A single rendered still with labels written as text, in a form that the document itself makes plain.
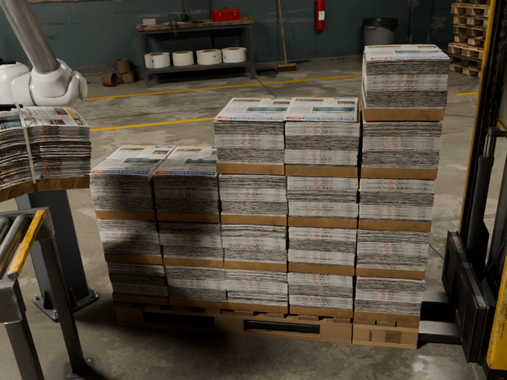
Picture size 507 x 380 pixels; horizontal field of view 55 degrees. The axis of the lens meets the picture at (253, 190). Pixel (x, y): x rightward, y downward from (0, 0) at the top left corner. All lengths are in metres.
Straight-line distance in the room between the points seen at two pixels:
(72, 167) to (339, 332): 1.38
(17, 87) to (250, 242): 1.21
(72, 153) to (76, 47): 7.09
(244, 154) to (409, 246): 0.78
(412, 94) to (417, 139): 0.17
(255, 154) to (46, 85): 0.94
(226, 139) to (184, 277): 0.72
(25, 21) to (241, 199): 1.08
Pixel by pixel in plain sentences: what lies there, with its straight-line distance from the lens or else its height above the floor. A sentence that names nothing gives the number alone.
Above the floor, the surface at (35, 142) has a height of 1.13.
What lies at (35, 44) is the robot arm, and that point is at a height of 1.37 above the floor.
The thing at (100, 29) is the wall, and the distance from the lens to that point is 8.71.
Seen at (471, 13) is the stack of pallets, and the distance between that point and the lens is 8.12.
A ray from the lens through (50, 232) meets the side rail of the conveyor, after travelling 2.06.
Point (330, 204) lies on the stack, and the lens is 2.02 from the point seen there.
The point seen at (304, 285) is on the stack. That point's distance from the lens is 2.23.
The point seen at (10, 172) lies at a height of 1.05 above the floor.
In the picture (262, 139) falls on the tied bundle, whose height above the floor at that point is 0.99.
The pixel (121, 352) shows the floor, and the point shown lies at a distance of 2.49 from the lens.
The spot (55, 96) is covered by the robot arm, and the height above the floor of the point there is 1.14.
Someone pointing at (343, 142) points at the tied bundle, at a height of 0.98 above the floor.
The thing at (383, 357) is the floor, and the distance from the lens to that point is 2.37.
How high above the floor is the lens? 1.60
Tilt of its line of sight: 24 degrees down
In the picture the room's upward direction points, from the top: 3 degrees counter-clockwise
